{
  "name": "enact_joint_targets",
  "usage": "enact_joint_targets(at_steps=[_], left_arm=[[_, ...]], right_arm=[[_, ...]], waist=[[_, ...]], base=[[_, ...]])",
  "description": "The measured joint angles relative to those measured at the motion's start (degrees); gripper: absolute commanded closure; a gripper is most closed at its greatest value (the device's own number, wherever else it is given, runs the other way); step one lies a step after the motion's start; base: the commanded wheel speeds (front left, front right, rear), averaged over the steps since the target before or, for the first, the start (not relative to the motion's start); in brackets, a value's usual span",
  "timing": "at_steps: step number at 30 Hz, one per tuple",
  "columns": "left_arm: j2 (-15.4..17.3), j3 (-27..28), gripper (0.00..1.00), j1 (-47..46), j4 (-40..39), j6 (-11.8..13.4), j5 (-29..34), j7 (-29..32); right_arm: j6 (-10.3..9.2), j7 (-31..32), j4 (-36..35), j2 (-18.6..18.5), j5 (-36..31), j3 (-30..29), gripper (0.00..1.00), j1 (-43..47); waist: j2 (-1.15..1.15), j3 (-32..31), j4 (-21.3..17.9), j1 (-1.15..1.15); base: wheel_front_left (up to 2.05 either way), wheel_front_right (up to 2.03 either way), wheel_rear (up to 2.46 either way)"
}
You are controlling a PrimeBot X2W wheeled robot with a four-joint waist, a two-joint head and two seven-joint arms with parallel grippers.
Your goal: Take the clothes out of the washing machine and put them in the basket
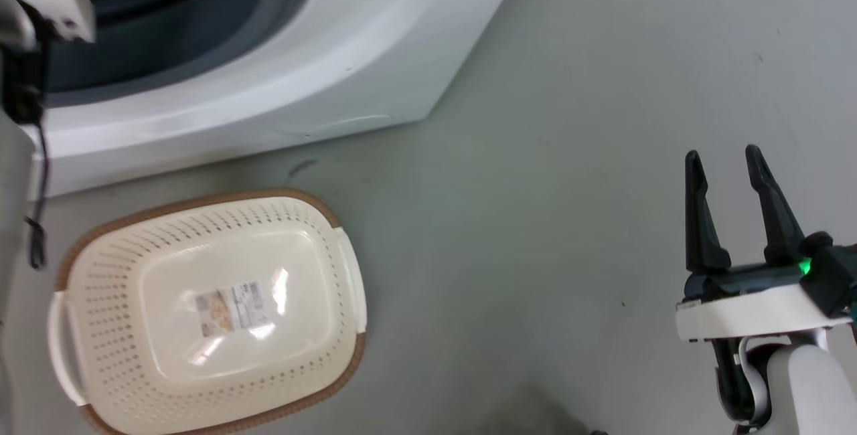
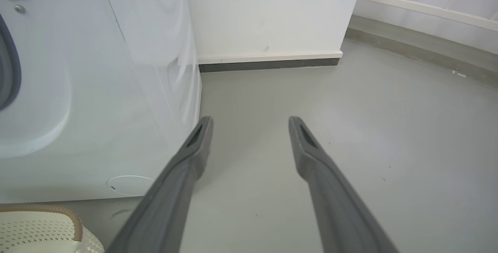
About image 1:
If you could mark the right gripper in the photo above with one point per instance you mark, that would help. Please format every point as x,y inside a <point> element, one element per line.
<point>756,304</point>

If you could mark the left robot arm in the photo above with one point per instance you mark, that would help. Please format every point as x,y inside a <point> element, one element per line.
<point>27,20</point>

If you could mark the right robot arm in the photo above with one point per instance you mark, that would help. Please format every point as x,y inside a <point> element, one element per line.
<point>790,385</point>

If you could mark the white front-load washing machine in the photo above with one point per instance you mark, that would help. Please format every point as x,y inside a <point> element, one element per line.
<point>268,73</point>

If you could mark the printed basket label sticker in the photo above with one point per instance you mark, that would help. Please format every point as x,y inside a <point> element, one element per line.
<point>233,308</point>

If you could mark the cream perforated laundry basket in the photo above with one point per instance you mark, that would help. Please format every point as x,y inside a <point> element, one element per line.
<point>207,318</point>

